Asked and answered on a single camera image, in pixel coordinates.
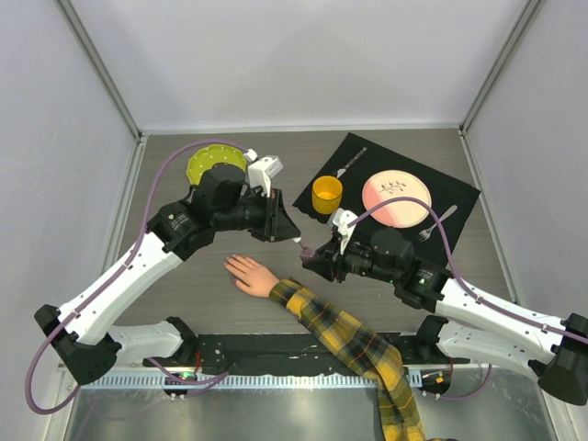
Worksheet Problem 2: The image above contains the silver dark-handled knife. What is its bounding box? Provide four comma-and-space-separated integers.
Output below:
335, 147, 368, 178

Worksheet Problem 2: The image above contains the yellow cup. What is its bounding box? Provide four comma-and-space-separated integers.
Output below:
311, 175, 343, 215

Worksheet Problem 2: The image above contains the white slotted cable duct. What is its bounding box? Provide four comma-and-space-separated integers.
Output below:
96, 371, 424, 391

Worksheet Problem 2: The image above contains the black placemat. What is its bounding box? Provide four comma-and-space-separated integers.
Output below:
316, 133, 480, 266

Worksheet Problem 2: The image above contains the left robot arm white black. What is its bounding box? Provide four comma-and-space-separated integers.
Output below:
34, 156, 300, 385

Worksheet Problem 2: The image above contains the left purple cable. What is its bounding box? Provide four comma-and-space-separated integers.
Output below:
27, 140, 256, 416

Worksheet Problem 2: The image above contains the purple nail polish bottle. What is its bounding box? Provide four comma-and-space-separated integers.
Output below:
300, 246, 317, 262

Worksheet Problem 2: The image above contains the silver fork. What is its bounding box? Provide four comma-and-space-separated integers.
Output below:
417, 204, 459, 243

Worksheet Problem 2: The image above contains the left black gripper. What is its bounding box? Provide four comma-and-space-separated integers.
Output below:
214, 186, 301, 243

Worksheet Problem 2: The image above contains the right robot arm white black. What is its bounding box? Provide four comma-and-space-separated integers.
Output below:
301, 228, 587, 406

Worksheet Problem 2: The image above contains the yellow plaid sleeve forearm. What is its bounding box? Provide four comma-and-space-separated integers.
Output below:
269, 279, 426, 440

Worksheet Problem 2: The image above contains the purple cable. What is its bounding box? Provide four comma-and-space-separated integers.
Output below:
27, 140, 256, 416
348, 197, 588, 341

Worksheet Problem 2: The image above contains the pink white plate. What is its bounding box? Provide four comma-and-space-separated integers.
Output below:
362, 170, 432, 229

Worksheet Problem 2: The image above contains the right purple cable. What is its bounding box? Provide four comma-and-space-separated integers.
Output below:
348, 197, 588, 341

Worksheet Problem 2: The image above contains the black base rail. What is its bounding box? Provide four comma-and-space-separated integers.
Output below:
146, 333, 472, 376

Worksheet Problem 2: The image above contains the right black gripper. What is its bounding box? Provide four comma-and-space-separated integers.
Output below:
304, 233, 399, 284

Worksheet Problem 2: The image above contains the green dotted plate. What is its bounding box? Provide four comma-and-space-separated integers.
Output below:
186, 143, 247, 185

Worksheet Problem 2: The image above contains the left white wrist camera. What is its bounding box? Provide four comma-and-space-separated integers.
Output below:
244, 149, 283, 198

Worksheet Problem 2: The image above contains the mannequin hand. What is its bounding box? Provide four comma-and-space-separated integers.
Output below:
224, 254, 279, 298

